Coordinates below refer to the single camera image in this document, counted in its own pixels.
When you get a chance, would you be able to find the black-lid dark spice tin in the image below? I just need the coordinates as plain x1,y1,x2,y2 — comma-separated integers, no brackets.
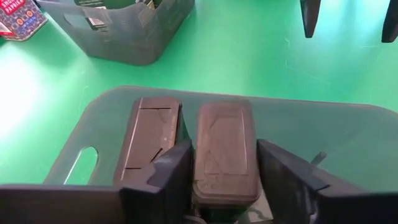
191,99,261,218
113,96,191,187

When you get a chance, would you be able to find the green table mat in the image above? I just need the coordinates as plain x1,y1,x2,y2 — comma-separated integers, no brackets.
0,0,398,186

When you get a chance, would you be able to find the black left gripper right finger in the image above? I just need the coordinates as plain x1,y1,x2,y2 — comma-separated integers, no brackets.
256,138,331,224

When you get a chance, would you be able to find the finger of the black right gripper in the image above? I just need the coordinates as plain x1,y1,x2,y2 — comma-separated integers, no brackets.
381,0,398,44
300,0,322,39

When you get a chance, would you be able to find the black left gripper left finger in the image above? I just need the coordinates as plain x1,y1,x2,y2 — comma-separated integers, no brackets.
119,139,194,224

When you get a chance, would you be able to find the smoky clear plastic bin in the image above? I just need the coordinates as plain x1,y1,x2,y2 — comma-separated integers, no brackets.
36,0,196,67
43,85,398,224

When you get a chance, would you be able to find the red-lid patterned paprika tin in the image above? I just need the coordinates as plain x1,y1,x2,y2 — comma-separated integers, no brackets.
0,0,49,42

